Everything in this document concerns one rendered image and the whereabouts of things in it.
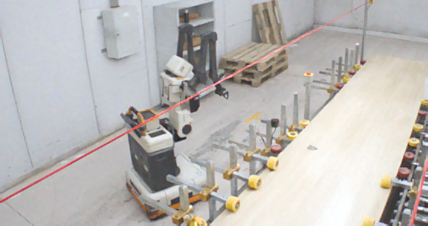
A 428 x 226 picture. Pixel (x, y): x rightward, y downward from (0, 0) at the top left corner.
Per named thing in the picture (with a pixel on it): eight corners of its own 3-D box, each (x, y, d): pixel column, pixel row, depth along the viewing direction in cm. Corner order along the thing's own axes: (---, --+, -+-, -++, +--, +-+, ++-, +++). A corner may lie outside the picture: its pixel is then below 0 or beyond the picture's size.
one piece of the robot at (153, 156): (154, 205, 328) (143, 121, 298) (132, 175, 370) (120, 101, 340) (186, 192, 345) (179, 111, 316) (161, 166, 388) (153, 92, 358)
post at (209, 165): (209, 224, 232) (205, 161, 215) (212, 221, 235) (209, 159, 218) (214, 227, 230) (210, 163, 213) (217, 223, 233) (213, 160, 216)
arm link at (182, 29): (176, 22, 349) (181, 24, 342) (189, 23, 357) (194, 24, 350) (171, 68, 361) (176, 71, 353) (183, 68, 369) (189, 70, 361)
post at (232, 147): (231, 205, 252) (228, 144, 235) (233, 202, 255) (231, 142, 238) (235, 206, 250) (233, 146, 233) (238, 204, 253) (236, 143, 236)
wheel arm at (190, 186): (166, 180, 235) (165, 175, 234) (170, 178, 238) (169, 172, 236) (232, 207, 209) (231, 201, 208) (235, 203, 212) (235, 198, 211)
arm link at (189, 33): (183, 24, 354) (189, 26, 346) (188, 23, 357) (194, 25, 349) (186, 66, 370) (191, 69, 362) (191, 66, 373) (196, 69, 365)
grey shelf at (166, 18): (161, 107, 571) (152, 6, 516) (196, 88, 642) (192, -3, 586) (183, 113, 549) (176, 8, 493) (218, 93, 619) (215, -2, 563)
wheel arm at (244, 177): (190, 163, 254) (189, 158, 253) (193, 160, 257) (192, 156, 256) (254, 185, 229) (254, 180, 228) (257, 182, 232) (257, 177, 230)
